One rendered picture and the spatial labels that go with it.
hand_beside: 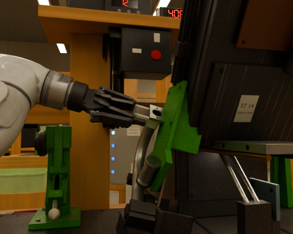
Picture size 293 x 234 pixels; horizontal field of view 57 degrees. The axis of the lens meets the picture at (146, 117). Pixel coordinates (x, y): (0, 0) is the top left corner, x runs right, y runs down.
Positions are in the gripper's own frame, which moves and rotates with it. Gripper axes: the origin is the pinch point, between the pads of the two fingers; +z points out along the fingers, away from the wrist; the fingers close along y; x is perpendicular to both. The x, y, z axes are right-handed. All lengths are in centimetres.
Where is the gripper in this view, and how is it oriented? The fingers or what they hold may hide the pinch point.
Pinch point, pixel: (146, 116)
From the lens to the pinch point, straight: 71.5
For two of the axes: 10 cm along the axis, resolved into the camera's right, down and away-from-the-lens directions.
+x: -3.3, 7.2, 6.1
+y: 0.3, -6.3, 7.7
